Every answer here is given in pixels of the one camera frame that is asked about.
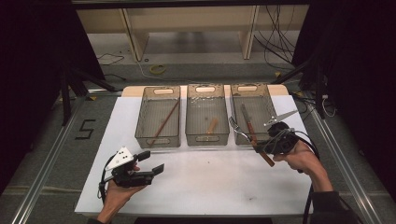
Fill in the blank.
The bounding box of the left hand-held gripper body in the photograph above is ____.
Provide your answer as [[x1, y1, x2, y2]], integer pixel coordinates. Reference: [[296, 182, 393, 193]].
[[105, 147, 155, 189]]

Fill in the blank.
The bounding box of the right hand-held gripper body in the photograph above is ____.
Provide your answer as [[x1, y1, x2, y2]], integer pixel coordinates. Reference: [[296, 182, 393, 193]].
[[263, 109, 300, 155]]

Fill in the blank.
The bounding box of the wooden handle metal knife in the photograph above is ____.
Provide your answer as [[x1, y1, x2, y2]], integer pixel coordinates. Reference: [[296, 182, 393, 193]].
[[239, 103, 259, 147]]

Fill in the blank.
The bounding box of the wooden handle metal fork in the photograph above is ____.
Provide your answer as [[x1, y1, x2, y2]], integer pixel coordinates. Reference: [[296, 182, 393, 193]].
[[228, 116, 276, 168]]

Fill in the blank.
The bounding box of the brown wooden chopstick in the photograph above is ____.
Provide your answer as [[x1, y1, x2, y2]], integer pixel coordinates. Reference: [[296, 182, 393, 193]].
[[148, 98, 181, 147], [148, 100, 179, 147]]

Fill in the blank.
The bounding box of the smoked clear plastic bin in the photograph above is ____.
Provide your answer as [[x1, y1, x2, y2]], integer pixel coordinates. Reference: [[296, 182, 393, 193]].
[[185, 83, 231, 147], [230, 83, 283, 146], [134, 86, 181, 149]]

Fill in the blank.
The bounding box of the small wooden spoon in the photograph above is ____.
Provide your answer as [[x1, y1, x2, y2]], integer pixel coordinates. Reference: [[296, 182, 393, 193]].
[[205, 117, 219, 135]]

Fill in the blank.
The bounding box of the person's left hand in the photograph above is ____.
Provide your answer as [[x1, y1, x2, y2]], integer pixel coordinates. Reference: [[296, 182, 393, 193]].
[[100, 164, 148, 217]]

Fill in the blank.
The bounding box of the person's right hand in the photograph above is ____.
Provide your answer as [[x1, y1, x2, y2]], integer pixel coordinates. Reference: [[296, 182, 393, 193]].
[[273, 141, 329, 188]]

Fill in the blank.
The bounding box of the white table sheet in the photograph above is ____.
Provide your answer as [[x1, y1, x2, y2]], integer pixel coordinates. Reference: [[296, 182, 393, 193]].
[[74, 93, 342, 217]]

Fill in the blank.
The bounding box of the black metal stand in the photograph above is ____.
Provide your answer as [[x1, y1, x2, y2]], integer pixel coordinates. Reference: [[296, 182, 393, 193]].
[[271, 58, 329, 119]]

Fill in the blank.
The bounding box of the yellow tape roll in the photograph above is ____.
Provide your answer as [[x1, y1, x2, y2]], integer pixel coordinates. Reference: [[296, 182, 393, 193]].
[[149, 63, 167, 76]]

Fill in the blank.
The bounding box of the black curtain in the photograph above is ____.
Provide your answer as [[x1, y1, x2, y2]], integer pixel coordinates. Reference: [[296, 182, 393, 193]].
[[0, 0, 106, 194], [292, 0, 396, 200]]

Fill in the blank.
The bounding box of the black tripod stand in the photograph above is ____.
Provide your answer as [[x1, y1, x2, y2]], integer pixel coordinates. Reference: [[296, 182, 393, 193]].
[[60, 65, 117, 127]]

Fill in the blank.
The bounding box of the aluminium floor rail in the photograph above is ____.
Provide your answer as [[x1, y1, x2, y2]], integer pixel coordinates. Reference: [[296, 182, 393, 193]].
[[306, 102, 376, 224], [11, 95, 87, 224]]

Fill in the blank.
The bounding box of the white floor cable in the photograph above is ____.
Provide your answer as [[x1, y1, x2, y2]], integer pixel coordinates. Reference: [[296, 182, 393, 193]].
[[135, 58, 188, 84]]

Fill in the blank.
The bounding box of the bundle of black cables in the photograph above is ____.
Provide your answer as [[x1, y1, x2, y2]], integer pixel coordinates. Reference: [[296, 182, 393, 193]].
[[253, 5, 301, 67]]

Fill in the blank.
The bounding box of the thin black floor cable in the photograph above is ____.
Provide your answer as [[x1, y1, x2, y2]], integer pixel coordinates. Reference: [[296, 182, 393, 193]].
[[95, 52, 125, 67]]

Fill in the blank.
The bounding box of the beige wooden desk frame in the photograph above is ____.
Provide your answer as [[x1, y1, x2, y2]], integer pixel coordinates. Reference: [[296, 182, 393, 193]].
[[76, 4, 311, 63]]

